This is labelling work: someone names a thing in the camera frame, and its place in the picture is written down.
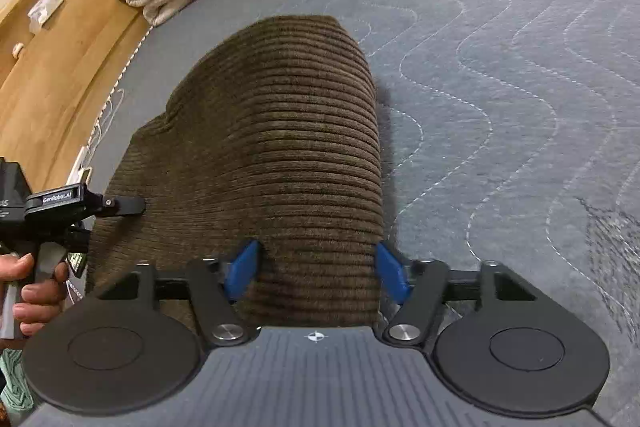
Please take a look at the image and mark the small white box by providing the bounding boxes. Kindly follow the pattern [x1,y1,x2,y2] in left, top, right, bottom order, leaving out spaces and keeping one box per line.
[27,0,64,34]

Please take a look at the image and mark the teal cloth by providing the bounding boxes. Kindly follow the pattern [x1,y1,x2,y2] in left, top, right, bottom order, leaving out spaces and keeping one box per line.
[0,349,37,415]

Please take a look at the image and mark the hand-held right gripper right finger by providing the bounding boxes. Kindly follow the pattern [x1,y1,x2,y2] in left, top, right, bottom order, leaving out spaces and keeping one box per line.
[374,241,532,349]

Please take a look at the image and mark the grey quilted mattress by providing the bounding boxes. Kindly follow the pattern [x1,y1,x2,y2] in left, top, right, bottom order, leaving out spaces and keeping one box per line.
[85,0,640,427]

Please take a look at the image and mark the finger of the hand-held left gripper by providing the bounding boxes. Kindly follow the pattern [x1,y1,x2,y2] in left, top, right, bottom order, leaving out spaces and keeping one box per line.
[102,195,147,216]

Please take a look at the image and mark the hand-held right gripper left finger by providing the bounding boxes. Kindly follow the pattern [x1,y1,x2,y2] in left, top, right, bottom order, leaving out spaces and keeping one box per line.
[95,239,262,347]

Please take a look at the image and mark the brown corduroy pants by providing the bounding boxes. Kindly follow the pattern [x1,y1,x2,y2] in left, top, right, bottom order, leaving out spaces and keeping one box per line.
[85,14,387,329]

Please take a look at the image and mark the white cable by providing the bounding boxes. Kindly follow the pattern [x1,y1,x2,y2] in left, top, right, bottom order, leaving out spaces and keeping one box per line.
[72,88,127,188]

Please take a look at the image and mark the person's left hand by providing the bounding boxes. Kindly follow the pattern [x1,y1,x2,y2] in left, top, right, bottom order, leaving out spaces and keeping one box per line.
[0,253,71,339]

